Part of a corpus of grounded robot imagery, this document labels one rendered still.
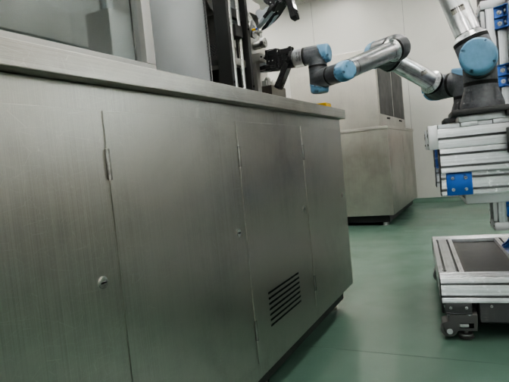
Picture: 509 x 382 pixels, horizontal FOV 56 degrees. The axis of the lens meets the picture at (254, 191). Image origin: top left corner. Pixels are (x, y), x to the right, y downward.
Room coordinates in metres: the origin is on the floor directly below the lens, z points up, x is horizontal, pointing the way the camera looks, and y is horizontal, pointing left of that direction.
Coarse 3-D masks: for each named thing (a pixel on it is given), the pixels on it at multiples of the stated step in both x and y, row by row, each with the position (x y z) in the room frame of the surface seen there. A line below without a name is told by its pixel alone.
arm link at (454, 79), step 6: (456, 72) 2.21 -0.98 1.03; (462, 72) 2.19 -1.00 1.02; (450, 78) 2.25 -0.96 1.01; (456, 78) 2.22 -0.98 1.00; (462, 78) 2.19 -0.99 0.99; (444, 84) 2.27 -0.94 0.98; (450, 84) 2.24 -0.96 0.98; (456, 84) 2.22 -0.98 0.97; (462, 84) 2.19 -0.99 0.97; (450, 90) 2.26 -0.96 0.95; (456, 90) 2.22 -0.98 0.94; (462, 90) 2.20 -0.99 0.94; (450, 96) 2.29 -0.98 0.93
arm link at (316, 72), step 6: (312, 66) 1.92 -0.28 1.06; (318, 66) 1.91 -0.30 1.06; (324, 66) 1.92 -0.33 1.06; (312, 72) 1.93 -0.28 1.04; (318, 72) 1.90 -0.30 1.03; (312, 78) 1.93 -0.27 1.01; (318, 78) 1.90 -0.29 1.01; (312, 84) 1.93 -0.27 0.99; (318, 84) 1.91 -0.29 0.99; (324, 84) 1.89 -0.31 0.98; (312, 90) 1.93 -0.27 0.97; (318, 90) 1.92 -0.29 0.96; (324, 90) 1.92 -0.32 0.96
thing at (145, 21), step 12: (144, 0) 1.04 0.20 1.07; (144, 12) 1.04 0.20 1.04; (144, 24) 1.03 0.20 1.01; (12, 36) 0.74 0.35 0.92; (24, 36) 0.76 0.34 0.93; (144, 36) 1.03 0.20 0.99; (60, 48) 0.82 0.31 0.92; (72, 48) 0.85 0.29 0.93; (144, 48) 1.03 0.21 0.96; (120, 60) 0.95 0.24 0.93; (132, 60) 0.99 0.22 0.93; (144, 60) 1.03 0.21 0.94
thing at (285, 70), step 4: (284, 64) 2.00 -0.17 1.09; (288, 64) 1.99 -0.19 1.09; (284, 68) 2.00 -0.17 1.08; (288, 68) 2.00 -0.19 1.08; (280, 72) 2.01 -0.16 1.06; (284, 72) 2.00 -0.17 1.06; (288, 72) 2.02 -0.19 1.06; (280, 76) 2.01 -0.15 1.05; (284, 76) 2.01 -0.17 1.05; (276, 80) 2.01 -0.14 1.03; (280, 80) 2.01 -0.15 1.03; (284, 80) 2.03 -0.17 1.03; (276, 84) 2.02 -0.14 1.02; (280, 84) 2.01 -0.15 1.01; (284, 84) 2.04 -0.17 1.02; (276, 88) 2.02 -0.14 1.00; (280, 88) 2.03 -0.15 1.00
